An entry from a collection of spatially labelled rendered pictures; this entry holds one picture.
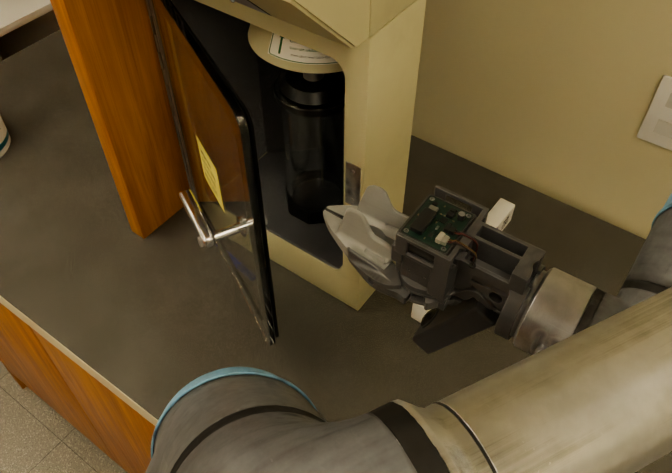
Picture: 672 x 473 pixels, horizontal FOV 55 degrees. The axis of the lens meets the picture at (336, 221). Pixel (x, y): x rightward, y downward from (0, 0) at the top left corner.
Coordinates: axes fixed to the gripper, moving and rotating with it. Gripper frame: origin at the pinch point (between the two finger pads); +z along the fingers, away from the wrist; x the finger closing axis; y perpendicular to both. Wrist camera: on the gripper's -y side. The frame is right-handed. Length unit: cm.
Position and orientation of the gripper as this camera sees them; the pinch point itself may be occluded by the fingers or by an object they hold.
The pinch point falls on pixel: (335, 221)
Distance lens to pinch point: 64.7
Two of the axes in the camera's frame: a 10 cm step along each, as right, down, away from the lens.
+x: -5.7, 6.2, -5.4
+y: -0.1, -6.6, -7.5
